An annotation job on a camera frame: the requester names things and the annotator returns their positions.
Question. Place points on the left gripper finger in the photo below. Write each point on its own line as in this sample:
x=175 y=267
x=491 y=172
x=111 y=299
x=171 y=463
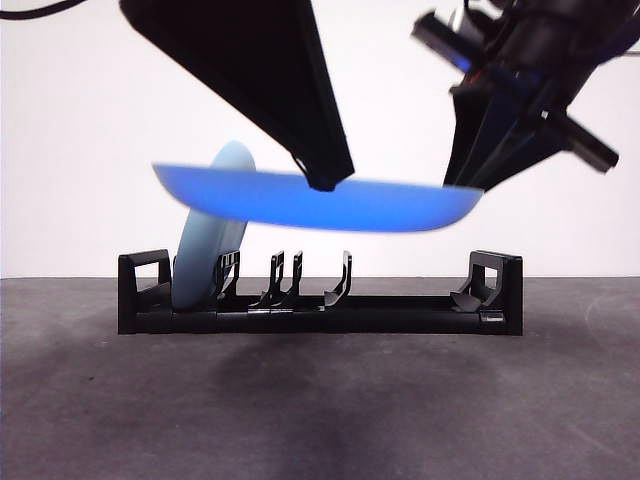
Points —
x=300 y=75
x=200 y=45

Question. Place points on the light blue plate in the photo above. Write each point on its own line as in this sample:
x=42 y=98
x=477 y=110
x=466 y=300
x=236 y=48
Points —
x=200 y=270

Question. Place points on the pale green plate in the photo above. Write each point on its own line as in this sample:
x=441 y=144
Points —
x=350 y=210

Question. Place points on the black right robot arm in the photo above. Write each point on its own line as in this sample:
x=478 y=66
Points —
x=550 y=30

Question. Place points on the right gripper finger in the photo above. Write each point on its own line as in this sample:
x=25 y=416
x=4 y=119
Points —
x=520 y=135
x=467 y=125

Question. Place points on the black plate rack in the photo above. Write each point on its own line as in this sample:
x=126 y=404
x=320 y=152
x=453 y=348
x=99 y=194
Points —
x=400 y=320

